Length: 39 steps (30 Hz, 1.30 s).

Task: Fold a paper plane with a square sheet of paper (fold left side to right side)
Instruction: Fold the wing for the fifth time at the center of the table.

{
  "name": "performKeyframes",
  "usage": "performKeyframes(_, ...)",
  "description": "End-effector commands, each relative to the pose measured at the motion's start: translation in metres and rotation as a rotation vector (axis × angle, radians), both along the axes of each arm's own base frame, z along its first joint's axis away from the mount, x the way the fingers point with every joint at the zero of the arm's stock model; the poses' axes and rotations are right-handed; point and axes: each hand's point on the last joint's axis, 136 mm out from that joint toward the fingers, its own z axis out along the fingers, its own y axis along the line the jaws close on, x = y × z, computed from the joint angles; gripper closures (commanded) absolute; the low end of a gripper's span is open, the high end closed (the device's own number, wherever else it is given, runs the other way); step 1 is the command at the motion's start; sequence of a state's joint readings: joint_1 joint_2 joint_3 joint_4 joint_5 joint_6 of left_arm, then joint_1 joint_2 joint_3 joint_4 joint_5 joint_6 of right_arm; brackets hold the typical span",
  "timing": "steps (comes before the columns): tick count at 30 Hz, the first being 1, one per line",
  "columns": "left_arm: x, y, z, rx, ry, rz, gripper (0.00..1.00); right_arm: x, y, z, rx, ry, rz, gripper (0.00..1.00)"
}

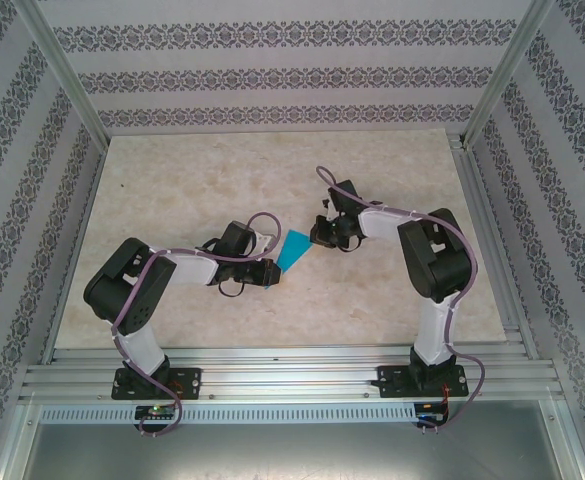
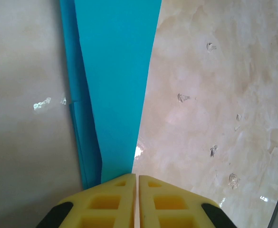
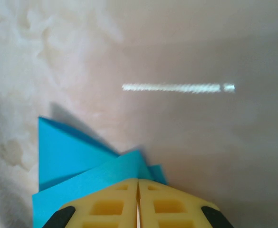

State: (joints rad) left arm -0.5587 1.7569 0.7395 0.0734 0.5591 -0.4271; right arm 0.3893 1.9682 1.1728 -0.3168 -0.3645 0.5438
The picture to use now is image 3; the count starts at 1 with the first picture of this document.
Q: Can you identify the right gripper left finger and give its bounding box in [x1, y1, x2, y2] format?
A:
[42, 178, 139, 228]

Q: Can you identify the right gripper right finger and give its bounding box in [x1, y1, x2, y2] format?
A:
[138, 179, 234, 228]

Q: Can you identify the blue paper sheet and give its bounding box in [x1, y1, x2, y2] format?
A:
[31, 115, 169, 228]

